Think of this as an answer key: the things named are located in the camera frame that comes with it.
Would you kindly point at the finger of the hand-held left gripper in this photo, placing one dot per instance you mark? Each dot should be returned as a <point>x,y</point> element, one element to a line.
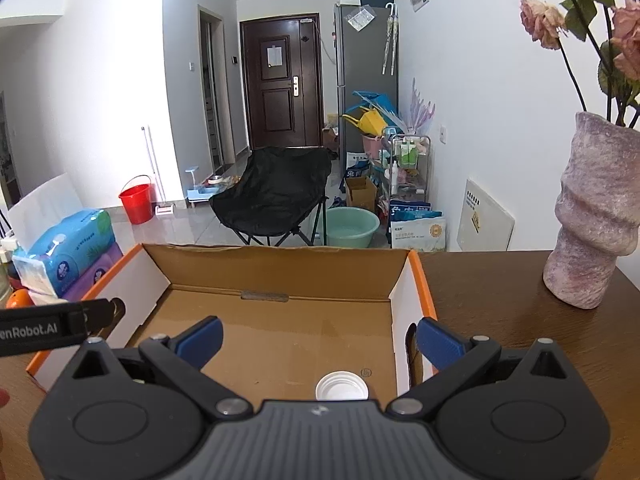
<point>100,312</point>

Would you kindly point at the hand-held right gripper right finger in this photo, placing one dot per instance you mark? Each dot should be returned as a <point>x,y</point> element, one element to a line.
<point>440,342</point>

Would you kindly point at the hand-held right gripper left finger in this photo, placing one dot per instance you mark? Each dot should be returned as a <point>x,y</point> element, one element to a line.
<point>202,341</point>

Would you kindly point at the orange-edged cardboard box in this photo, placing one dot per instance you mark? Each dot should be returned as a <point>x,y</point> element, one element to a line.
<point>280,330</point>

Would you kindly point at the purple tissue pack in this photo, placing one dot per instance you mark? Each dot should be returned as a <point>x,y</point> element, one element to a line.
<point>102,270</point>

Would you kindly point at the blue tissue pack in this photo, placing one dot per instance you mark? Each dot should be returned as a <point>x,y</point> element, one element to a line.
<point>70,247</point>

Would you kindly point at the white and yellow litter bag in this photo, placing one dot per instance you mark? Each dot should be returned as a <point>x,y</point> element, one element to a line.
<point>417,234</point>

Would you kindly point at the red plastic bucket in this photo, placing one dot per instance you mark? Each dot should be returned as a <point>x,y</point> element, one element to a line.
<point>136,202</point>

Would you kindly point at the white leaning board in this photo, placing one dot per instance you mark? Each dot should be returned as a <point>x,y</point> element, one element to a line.
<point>485,220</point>

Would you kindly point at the blue litter bag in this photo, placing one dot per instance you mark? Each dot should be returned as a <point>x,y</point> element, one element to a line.
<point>407,209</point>

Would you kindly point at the green plastic basin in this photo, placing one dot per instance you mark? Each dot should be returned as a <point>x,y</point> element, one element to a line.
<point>350,227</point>

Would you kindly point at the blue and white pet feeder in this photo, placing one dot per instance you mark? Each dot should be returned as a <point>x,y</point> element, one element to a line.
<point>200,192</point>

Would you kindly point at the white mop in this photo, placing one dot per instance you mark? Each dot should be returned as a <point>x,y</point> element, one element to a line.
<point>152,170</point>

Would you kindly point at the small open cardboard box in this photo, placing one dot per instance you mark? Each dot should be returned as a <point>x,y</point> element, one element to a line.
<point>361,195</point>

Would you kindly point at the black folding chair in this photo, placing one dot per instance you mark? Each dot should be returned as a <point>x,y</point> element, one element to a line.
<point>275,190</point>

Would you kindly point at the metal rack cart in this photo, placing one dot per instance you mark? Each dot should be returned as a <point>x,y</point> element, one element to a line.
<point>405,160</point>

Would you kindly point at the pink textured vase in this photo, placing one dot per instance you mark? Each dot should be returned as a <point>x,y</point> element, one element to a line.
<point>585,220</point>

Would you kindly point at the blue and white bag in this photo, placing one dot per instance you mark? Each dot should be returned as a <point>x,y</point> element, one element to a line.
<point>359,165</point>

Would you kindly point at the pink plastic bucket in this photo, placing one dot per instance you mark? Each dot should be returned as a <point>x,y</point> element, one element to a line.
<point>372,146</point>

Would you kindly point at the yellow watering can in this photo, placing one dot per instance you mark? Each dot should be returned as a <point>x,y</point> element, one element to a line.
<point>372,120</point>

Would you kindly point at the purple fairy wings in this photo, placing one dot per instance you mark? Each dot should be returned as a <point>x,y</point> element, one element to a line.
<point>420,110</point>

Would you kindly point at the dark brown entrance door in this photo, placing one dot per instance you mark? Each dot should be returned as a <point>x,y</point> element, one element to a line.
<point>280,110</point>

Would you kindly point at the blue plastic dustpan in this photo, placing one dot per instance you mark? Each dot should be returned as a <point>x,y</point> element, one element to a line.
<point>370,97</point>

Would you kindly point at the grey refrigerator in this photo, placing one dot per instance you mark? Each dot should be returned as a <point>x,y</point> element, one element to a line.
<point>360,70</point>

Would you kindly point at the white paper on door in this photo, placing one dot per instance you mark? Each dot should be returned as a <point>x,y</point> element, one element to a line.
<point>274,56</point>

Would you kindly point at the folded clear umbrella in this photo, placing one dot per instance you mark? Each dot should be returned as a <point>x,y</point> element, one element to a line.
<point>390,40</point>

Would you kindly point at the clear plastic bag with paper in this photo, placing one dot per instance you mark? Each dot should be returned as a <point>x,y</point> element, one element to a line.
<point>360,18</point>

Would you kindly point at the bunch of dried pink roses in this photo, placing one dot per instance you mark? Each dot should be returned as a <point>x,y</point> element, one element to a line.
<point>542,22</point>

